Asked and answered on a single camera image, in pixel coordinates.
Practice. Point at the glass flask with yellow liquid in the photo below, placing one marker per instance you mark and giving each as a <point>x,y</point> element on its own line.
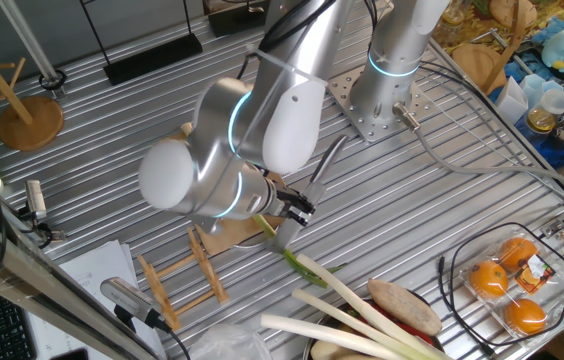
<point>544,117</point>

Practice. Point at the clear plastic bag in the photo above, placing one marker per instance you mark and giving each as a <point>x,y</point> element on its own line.
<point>227,345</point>

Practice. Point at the small silver camera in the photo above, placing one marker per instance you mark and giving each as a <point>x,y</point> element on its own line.
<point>36,197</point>

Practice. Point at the white scallion root end piece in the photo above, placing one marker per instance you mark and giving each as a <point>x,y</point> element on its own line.
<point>187,129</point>

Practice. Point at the pale potato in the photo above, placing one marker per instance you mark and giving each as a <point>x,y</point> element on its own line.
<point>329,352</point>

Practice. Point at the steel cleaver knife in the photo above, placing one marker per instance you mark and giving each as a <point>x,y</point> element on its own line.
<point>289,232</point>

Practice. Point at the white paper box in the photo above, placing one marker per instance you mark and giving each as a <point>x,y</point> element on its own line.
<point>509,102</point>

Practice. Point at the orange label sticker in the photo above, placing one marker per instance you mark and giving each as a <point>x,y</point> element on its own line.
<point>534,274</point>

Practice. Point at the metal camera mount clamp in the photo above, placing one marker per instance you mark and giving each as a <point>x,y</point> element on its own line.
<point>44,232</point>

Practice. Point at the aluminium frame beam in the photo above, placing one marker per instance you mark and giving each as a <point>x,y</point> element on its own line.
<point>37,280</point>

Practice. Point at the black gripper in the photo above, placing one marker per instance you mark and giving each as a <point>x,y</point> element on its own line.
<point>287,200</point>

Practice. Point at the brown sweet potato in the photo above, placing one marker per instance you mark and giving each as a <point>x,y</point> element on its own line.
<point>404,307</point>

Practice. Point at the white paper sheets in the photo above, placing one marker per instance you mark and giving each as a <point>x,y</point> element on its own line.
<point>97,260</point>

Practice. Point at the long scallion with green top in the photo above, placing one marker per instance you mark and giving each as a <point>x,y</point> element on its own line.
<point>263,224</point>

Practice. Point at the wooden cutting board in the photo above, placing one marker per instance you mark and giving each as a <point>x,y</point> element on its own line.
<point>227,235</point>

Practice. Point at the round woven wooden item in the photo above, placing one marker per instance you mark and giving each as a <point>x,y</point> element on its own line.
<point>509,10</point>

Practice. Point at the blue cloth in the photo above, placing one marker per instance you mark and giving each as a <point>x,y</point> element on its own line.
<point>557,150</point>

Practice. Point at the wooden knife rack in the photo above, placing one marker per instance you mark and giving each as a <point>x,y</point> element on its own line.
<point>207,270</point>

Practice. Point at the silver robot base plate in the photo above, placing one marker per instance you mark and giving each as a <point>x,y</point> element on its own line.
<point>347,95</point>

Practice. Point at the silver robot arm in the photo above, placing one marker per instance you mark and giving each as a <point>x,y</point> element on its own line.
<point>287,115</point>

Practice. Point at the clear glass bottle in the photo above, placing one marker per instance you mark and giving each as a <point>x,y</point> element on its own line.
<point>449,20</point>

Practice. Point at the orange fruit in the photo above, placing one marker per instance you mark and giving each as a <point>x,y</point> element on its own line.
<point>524,316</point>
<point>518,252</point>
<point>488,279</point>

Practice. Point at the metal bowl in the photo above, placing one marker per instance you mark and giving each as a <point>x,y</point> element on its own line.
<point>307,350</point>

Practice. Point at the red vegetable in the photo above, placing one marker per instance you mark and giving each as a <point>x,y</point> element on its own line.
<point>396,324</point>

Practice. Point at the black stand with thin rod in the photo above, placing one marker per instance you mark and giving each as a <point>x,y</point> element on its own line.
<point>157,55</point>

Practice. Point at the wooden mug tree stand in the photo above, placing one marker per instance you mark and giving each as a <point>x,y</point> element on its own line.
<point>477,65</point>
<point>29,122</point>

